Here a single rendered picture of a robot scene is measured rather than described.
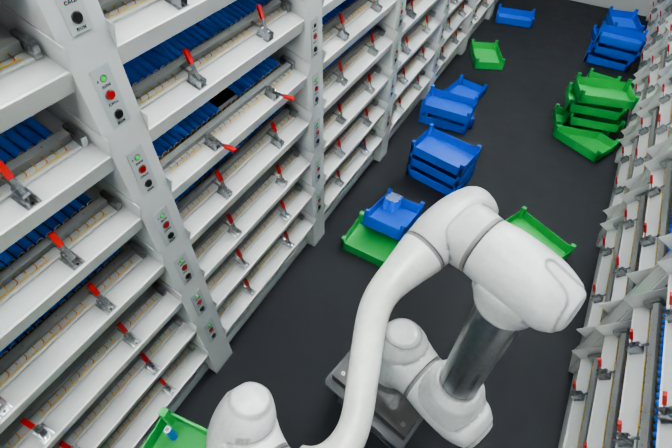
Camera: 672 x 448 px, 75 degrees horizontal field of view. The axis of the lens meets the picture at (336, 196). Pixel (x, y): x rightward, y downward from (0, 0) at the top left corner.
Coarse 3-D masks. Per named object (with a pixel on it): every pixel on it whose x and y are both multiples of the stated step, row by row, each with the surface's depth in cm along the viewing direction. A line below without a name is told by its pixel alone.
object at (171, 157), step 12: (276, 72) 135; (288, 72) 139; (264, 84) 131; (252, 96) 128; (228, 108) 122; (240, 108) 126; (216, 120) 119; (204, 132) 115; (180, 144) 111; (192, 144) 113; (168, 156) 108; (180, 156) 111
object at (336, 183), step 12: (372, 132) 237; (384, 132) 235; (360, 144) 232; (372, 144) 234; (348, 156) 222; (360, 156) 227; (348, 168) 221; (336, 180) 212; (348, 180) 217; (324, 192) 208; (336, 192) 211; (324, 204) 200
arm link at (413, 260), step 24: (408, 240) 86; (384, 264) 86; (408, 264) 83; (432, 264) 84; (384, 288) 82; (408, 288) 84; (360, 312) 82; (384, 312) 81; (360, 336) 79; (384, 336) 80; (360, 360) 77; (360, 384) 75; (360, 408) 73; (336, 432) 72; (360, 432) 71
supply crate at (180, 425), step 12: (168, 420) 108; (180, 420) 109; (156, 432) 108; (180, 432) 110; (192, 432) 110; (204, 432) 108; (144, 444) 104; (156, 444) 108; (168, 444) 108; (180, 444) 108; (192, 444) 108; (204, 444) 108
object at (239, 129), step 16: (304, 64) 139; (288, 80) 139; (304, 80) 142; (240, 112) 126; (256, 112) 128; (272, 112) 134; (240, 128) 123; (192, 160) 113; (208, 160) 114; (176, 176) 109; (192, 176) 111; (176, 192) 109
